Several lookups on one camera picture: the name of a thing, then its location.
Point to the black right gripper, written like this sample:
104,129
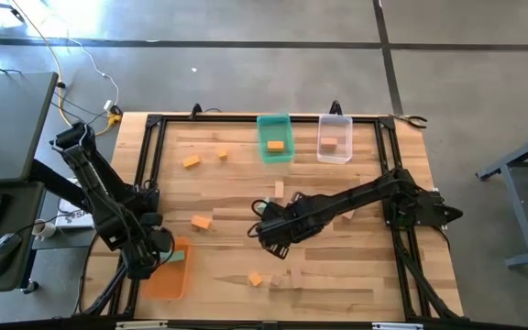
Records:
287,227

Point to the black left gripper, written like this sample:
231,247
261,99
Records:
140,261

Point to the natural wooden block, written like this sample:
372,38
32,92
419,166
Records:
275,280
279,189
296,277
328,142
349,214

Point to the teal wooden triangle block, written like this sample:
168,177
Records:
262,207

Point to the orange rectangular wooden block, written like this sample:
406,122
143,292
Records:
201,222
191,161
275,146

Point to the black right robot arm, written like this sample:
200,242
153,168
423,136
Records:
360,192

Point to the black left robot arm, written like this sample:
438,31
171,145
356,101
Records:
92,183

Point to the orange plastic bin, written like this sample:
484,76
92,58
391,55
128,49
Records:
168,286

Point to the white printed box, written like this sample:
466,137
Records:
73,219

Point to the small orange wooden cube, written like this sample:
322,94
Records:
223,154

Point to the green translucent plastic bin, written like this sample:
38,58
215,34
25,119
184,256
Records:
266,137

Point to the clear plastic bin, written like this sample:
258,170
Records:
342,153

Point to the white mug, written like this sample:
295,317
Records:
44,230

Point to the black desk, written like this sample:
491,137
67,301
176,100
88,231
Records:
21,206

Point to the black table clamp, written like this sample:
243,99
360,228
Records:
196,110
335,108

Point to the black computer mouse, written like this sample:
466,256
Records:
3,252

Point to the gray desk top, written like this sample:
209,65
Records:
7,128

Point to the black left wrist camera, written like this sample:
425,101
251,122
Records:
159,239

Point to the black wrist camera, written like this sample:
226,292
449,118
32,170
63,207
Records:
278,210
159,239

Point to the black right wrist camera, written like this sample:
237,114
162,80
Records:
278,210

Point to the silver metal bracket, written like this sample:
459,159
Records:
397,326
140,325

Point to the black aluminium table frame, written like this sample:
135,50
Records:
227,118

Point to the gray metal table frame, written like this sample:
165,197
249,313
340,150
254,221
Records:
518,208

